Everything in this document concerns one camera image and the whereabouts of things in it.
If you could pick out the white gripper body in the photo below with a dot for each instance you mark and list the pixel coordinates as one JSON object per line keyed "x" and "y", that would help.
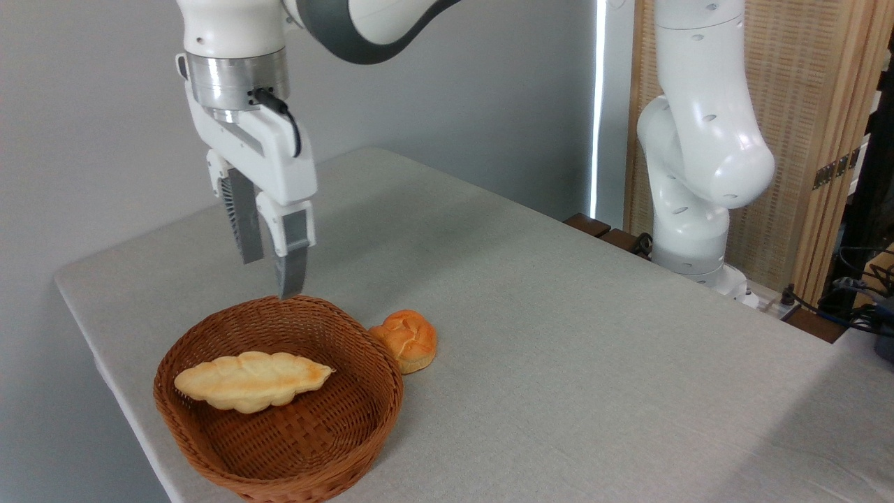
{"x": 276, "y": 168}

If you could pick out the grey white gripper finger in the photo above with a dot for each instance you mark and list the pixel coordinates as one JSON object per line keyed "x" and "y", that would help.
{"x": 293, "y": 244}
{"x": 241, "y": 216}

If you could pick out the long braided bread loaf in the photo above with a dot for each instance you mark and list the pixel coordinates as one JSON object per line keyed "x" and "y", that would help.
{"x": 251, "y": 381}

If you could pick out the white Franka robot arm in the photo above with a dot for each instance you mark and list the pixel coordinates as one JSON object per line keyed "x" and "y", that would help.
{"x": 705, "y": 140}

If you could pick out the round golden bread bun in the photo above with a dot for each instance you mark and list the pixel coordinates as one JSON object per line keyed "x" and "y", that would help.
{"x": 412, "y": 339}

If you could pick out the brown woven wicker basket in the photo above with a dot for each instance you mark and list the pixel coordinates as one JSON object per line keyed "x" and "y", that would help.
{"x": 307, "y": 433}

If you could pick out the dark brown wooden board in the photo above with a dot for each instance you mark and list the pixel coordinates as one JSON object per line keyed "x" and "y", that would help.
{"x": 607, "y": 234}
{"x": 814, "y": 325}

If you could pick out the grey tablecloth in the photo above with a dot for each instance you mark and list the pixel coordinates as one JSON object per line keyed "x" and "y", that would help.
{"x": 594, "y": 405}

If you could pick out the brass screen hinge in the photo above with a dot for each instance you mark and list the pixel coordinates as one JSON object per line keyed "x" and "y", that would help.
{"x": 834, "y": 169}

